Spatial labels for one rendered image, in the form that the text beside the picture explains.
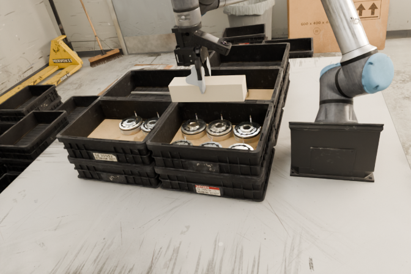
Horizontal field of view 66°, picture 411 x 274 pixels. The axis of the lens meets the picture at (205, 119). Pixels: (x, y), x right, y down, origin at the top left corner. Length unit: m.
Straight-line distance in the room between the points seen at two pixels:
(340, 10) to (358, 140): 0.41
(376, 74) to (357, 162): 0.30
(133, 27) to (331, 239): 4.11
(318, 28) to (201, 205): 3.11
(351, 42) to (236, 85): 0.39
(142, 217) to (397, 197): 0.85
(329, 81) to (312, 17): 2.78
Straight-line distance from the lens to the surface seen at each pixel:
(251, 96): 1.46
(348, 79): 1.14
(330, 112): 1.18
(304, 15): 3.95
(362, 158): 1.17
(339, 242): 1.06
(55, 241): 1.28
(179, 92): 1.03
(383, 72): 1.13
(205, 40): 0.94
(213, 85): 0.98
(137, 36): 4.76
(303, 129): 1.09
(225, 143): 1.19
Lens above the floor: 1.55
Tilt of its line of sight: 33 degrees down
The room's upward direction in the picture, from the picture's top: 11 degrees counter-clockwise
